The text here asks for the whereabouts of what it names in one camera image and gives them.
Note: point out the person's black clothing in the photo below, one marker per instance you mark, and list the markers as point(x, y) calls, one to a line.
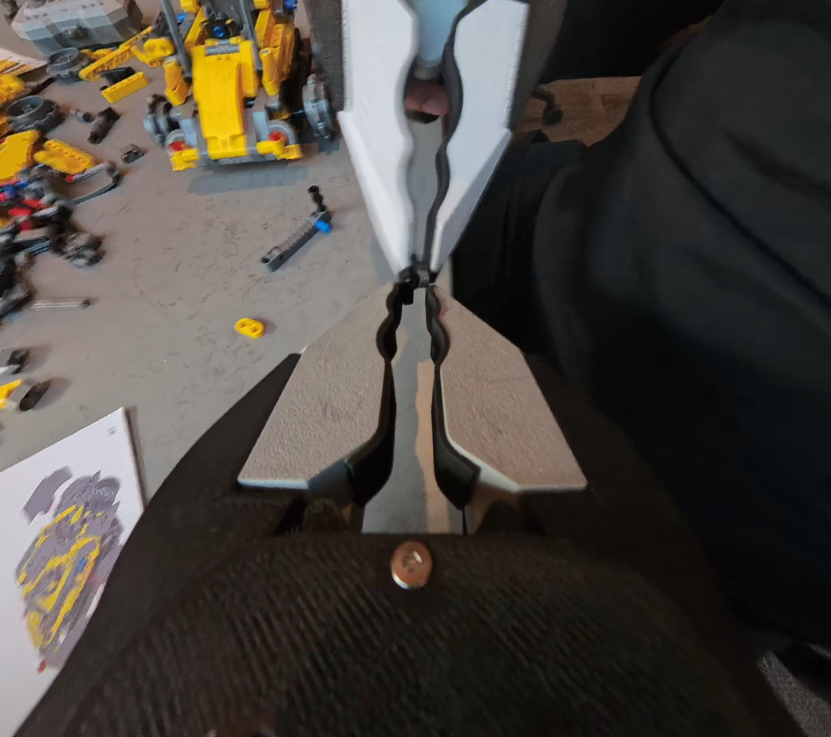
point(681, 230)

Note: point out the small black connector assembly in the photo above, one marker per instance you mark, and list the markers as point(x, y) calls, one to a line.
point(412, 282)

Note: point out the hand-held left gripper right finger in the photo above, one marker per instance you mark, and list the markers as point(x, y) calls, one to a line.
point(506, 419)

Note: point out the grey battery box piece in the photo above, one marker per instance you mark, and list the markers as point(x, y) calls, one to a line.
point(71, 16)

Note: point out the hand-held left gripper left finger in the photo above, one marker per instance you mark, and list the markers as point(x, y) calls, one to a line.
point(311, 419)

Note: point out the pile of building pieces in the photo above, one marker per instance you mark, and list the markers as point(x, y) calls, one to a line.
point(58, 152)

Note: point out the small yellow two-hole beam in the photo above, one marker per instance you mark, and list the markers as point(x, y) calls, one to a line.
point(250, 326)

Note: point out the grey gear rack piece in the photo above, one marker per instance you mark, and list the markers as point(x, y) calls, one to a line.
point(295, 243)

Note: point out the building instruction booklet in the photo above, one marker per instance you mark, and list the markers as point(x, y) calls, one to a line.
point(84, 458)

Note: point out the grey oval connector piece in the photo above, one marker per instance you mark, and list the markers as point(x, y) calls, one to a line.
point(16, 360)

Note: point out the parts list leaflet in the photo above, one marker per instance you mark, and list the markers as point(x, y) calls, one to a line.
point(16, 63)

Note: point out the yellow grey connector piece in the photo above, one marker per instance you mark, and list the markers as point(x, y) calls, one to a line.
point(29, 396)

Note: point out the black axle rod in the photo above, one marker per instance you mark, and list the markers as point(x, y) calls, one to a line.
point(58, 303)

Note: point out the yellow toy vehicle model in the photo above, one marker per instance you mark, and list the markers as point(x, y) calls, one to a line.
point(221, 87)

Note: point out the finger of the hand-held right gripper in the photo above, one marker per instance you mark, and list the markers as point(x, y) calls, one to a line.
point(487, 100)
point(376, 100)

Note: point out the person's right hand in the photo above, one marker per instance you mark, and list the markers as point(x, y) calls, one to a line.
point(425, 100)

